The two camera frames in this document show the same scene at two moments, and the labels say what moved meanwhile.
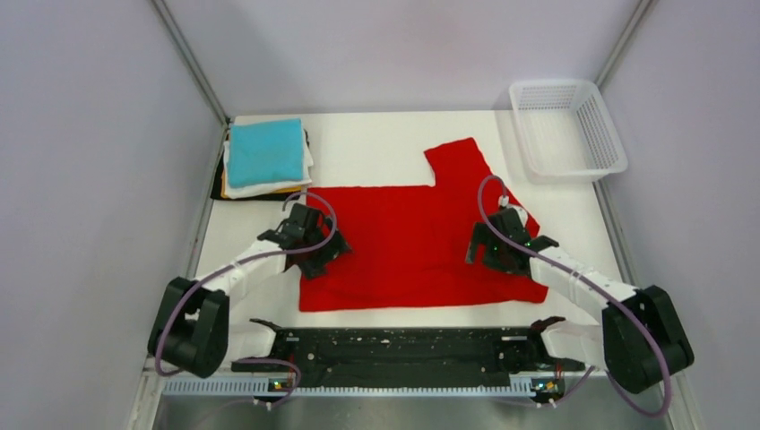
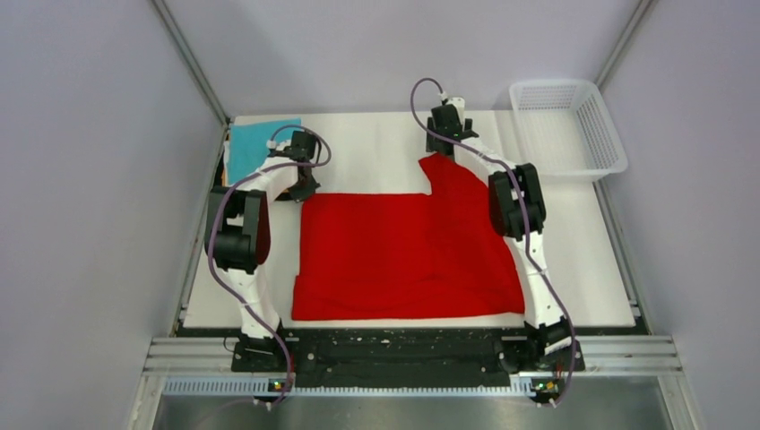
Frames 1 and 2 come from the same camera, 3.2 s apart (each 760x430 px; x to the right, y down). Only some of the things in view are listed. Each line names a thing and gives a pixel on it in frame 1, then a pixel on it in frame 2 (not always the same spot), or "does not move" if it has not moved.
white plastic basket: [565, 132] does not move
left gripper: [315, 268] to [304, 193]
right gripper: [479, 237] to [432, 143]
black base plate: [383, 354] does not move
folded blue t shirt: [265, 152] does not move
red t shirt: [409, 244] does not move
